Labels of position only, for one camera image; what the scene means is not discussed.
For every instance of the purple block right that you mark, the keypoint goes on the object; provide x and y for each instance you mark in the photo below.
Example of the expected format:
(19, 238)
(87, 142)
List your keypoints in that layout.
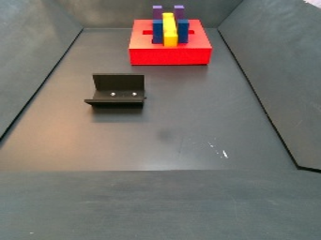
(180, 12)

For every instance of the purple block left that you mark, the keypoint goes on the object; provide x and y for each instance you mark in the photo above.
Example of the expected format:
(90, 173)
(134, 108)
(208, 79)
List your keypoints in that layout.
(157, 12)

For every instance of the red base board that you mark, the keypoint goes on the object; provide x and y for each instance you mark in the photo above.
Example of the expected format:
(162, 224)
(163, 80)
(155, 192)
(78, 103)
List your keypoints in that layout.
(147, 54)

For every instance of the blue block left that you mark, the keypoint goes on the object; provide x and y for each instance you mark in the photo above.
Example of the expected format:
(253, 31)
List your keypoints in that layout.
(157, 32)

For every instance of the purple block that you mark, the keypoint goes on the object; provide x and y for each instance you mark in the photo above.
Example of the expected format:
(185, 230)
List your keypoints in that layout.
(180, 12)
(157, 12)

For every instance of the blue block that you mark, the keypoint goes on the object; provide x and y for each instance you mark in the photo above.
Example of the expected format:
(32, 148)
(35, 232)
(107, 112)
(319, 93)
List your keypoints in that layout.
(157, 32)
(182, 27)

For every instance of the blue block right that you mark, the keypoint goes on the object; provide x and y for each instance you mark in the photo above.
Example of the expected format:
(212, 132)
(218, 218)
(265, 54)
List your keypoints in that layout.
(182, 27)

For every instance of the black angle bracket fixture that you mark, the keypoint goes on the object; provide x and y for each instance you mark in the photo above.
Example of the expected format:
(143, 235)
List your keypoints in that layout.
(118, 89)

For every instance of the yellow long block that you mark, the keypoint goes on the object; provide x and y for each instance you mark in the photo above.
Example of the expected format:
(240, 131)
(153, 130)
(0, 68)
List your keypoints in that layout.
(170, 35)

